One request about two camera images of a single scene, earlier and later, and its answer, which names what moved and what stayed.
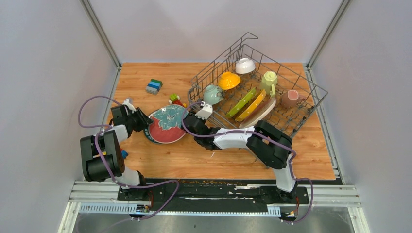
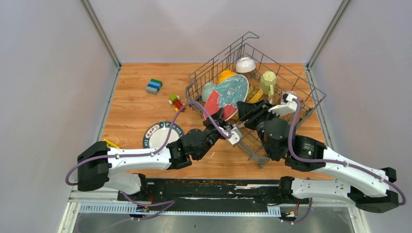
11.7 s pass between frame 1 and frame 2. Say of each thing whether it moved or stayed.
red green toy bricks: stayed
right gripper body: moved
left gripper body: moved
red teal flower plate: moved
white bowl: stayed
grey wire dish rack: stayed
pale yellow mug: stayed
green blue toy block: stayed
